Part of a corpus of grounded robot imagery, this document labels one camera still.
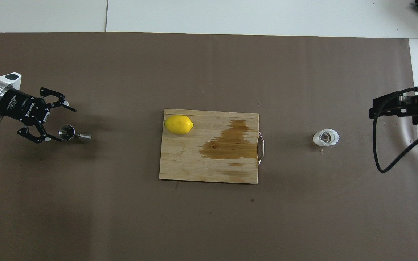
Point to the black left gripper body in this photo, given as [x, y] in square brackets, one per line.
[22, 107]

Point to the steel double jigger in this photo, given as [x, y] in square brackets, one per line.
[67, 132]

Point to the clear faceted glass cup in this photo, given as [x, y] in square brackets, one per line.
[326, 137]

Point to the brown paper table mat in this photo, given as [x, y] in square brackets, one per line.
[122, 72]

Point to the yellow lemon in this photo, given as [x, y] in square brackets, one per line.
[178, 124]

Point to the wooden cutting board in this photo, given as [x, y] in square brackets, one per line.
[187, 159]

